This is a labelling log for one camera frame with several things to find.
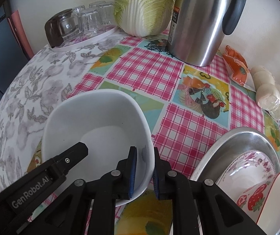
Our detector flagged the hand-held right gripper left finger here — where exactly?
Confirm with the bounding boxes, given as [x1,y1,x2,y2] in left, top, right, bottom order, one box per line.
[30,146,138,235]

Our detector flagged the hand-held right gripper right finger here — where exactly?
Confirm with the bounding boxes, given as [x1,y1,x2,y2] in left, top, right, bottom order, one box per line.
[152,147,265,235]

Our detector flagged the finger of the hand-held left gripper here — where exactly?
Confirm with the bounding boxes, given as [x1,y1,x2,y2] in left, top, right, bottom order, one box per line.
[51,142,89,175]

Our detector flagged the small white bowl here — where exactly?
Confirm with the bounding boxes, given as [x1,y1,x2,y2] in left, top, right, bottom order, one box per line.
[41,89,155,207]

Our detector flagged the stainless steel plate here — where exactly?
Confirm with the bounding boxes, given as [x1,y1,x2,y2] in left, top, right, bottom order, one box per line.
[190,127,280,235]

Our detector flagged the pink floral round plate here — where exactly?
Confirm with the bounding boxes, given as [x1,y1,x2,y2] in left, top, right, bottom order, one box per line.
[215,150,277,201]

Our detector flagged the strawberry print bowl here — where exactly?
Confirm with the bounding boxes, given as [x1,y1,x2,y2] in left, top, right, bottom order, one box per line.
[235,171,280,235]

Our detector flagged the white round tray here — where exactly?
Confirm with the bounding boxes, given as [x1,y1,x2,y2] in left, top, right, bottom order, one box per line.
[52,24,119,52]

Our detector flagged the orange snack packet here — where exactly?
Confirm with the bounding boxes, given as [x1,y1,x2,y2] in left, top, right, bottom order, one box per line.
[222,45,256,91]

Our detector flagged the bag of steamed buns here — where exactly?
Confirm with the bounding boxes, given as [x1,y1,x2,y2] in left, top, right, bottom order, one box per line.
[250,65,280,120]

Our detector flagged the stainless steel thermos jug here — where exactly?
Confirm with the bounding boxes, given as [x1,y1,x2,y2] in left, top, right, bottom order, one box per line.
[167,0,247,67]

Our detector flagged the napa cabbage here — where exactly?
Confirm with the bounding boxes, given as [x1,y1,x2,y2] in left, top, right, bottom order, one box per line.
[114,0,177,37]

